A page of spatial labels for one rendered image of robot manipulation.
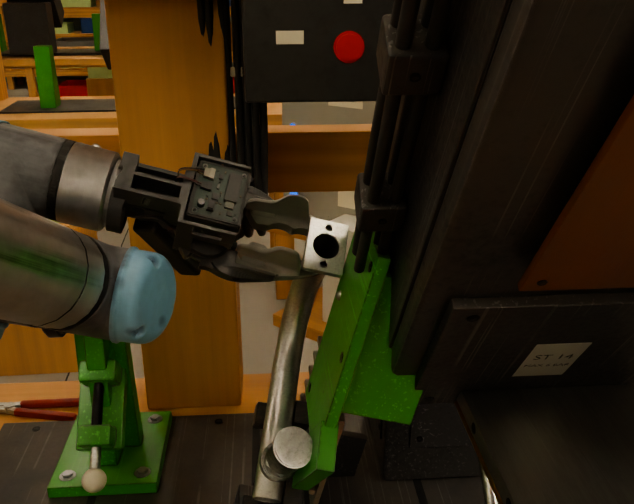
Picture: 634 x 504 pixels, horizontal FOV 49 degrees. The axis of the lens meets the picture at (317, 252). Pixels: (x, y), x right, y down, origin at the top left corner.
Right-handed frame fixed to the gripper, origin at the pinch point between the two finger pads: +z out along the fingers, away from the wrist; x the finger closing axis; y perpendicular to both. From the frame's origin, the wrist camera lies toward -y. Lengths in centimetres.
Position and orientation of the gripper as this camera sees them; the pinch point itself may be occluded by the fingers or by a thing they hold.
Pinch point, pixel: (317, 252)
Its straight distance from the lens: 70.3
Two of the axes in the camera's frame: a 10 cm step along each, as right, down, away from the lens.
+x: 1.5, -9.0, 4.0
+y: 2.5, -3.6, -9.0
